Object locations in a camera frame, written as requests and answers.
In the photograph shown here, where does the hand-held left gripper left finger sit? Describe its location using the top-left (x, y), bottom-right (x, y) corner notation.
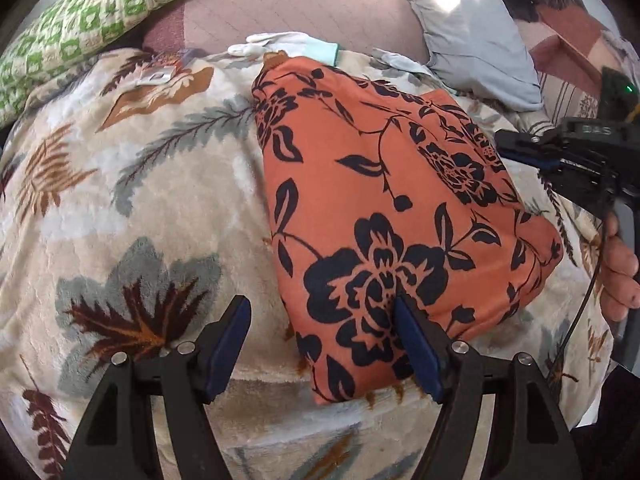
top-left (62, 295), bottom-right (252, 480)

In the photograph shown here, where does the orange black floral garment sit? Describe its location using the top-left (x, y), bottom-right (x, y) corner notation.
top-left (251, 55), bottom-right (565, 405)

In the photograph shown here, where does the person's right hand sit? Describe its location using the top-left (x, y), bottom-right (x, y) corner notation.
top-left (599, 209), bottom-right (640, 326)

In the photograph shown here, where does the green white patterned pillow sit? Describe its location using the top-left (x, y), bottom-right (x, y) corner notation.
top-left (0, 0), bottom-right (256, 126)

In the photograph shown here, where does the small clear plastic packet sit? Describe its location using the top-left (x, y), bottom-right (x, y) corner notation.
top-left (140, 50), bottom-right (196, 83)

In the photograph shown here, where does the white glove with teal cuff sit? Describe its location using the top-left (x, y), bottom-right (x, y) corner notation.
top-left (227, 31), bottom-right (341, 66)

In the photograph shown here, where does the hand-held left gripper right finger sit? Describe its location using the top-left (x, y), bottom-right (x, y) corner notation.
top-left (394, 295), bottom-right (583, 480)

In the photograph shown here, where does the brown pink patterned cloth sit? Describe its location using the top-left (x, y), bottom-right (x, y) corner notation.
top-left (515, 5), bottom-right (640, 126)

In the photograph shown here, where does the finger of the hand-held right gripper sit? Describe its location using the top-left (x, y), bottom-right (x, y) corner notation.
top-left (494, 129), bottom-right (566, 170)

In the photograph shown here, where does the beige leaf print blanket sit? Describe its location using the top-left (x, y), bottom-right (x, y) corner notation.
top-left (0, 47), bottom-right (616, 480)

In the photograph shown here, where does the pink quilted bed sheet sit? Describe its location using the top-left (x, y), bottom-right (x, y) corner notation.
top-left (142, 0), bottom-right (431, 61)

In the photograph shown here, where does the thin black cable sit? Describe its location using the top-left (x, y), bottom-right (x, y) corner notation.
top-left (547, 255), bottom-right (603, 381)

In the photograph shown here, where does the light grey pillow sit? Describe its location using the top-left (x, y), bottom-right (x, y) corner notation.
top-left (400, 0), bottom-right (543, 111)

